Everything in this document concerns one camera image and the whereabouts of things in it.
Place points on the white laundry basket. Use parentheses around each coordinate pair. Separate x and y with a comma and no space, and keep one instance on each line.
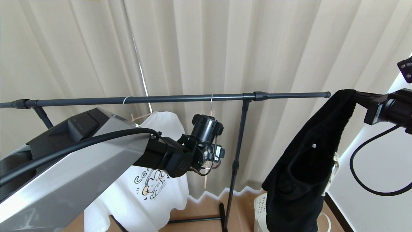
(259,212)

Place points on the white printed t-shirt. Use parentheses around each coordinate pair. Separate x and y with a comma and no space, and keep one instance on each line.
(167,129)

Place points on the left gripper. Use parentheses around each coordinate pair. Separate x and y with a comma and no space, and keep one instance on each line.
(217,153)

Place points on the beige curtain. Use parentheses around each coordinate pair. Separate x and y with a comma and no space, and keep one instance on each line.
(225,42)

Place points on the black garment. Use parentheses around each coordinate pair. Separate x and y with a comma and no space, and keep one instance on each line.
(305,167)

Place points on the black clothes rack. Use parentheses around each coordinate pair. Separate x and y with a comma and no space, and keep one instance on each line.
(180,98)

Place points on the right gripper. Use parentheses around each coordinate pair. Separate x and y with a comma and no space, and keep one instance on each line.
(391,109)

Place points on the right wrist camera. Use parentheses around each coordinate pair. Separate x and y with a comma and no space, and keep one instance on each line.
(406,69)

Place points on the pink clothes hanger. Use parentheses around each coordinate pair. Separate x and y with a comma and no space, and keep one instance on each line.
(141,116)
(211,100)

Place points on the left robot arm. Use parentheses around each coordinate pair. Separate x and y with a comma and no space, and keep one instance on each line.
(80,180)

